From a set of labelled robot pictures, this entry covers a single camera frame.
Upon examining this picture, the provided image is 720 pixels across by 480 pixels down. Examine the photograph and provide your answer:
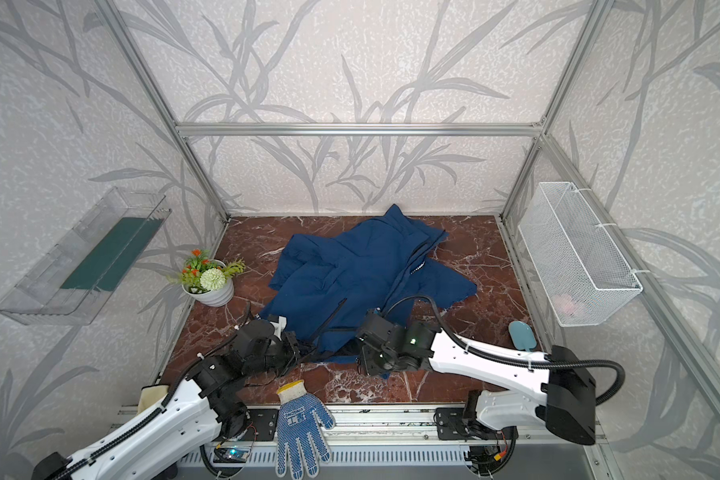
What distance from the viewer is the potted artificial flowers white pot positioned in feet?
2.80

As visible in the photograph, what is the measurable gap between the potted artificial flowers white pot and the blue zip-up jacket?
14cm

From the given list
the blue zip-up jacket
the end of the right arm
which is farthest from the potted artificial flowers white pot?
the end of the right arm

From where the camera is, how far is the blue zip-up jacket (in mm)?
927

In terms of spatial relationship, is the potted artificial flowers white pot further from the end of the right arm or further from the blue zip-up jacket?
the end of the right arm
